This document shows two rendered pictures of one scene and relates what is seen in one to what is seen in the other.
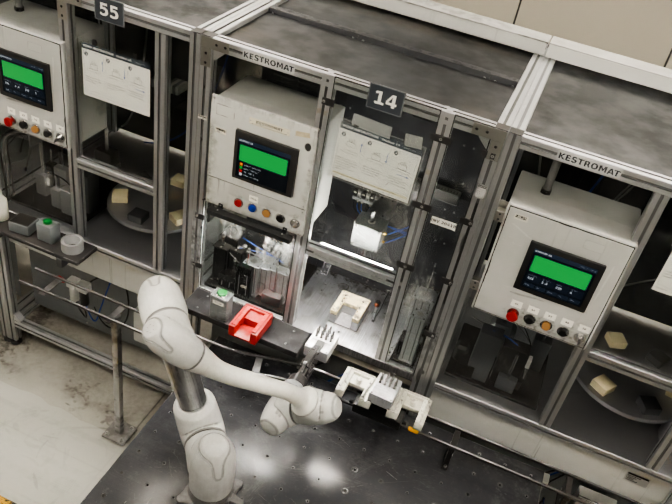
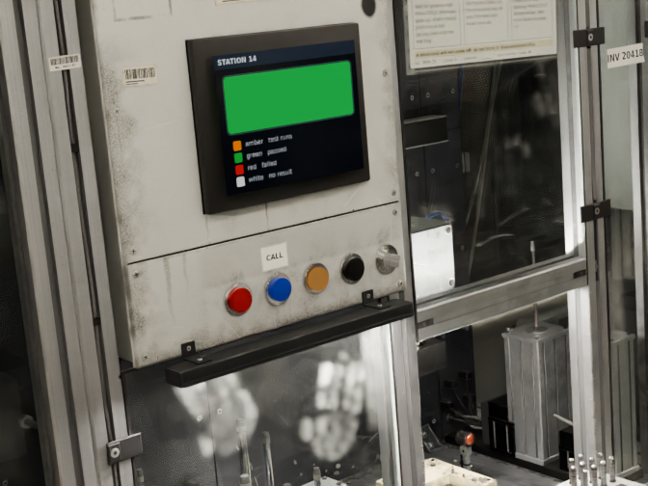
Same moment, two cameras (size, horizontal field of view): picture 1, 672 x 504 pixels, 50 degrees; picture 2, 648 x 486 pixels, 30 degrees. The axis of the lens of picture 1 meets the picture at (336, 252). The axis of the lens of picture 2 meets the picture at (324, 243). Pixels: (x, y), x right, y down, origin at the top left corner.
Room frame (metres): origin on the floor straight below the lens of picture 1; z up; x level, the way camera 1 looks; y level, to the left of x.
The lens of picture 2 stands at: (1.37, 1.47, 1.77)
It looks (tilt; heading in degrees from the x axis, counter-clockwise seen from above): 12 degrees down; 306
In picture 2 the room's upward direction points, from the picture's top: 5 degrees counter-clockwise
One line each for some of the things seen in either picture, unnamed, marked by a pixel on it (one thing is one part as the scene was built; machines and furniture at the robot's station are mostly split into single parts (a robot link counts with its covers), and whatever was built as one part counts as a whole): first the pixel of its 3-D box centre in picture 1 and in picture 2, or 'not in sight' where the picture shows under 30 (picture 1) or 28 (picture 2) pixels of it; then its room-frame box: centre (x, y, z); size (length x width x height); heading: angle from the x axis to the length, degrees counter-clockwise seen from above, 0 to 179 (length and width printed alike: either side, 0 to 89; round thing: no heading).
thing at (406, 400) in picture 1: (382, 401); not in sight; (1.97, -0.30, 0.84); 0.36 x 0.14 x 0.10; 75
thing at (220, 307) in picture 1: (222, 303); not in sight; (2.21, 0.42, 0.97); 0.08 x 0.08 x 0.12; 75
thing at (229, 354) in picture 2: (250, 222); (294, 332); (2.25, 0.35, 1.37); 0.36 x 0.04 x 0.04; 75
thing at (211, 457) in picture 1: (212, 462); not in sight; (1.53, 0.28, 0.85); 0.18 x 0.16 x 0.22; 28
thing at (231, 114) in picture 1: (272, 155); (212, 138); (2.39, 0.31, 1.60); 0.42 x 0.29 x 0.46; 75
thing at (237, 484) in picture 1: (215, 490); not in sight; (1.51, 0.25, 0.71); 0.22 x 0.18 x 0.06; 75
